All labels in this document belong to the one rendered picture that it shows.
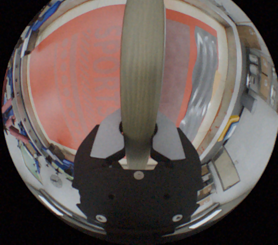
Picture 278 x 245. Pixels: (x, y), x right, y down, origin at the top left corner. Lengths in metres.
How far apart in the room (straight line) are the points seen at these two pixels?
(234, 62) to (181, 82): 0.18
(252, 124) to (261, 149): 1.03
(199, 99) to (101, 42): 0.22
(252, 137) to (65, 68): 3.63
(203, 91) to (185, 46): 0.10
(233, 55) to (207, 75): 0.13
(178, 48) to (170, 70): 0.05
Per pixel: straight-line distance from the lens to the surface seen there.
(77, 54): 0.20
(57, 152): 0.43
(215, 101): 0.27
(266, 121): 3.36
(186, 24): 0.21
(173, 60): 0.17
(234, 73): 0.27
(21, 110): 0.56
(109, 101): 0.18
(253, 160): 3.66
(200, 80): 0.20
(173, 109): 0.20
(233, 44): 0.29
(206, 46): 0.22
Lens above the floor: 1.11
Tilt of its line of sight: 63 degrees down
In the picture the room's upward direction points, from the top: 174 degrees clockwise
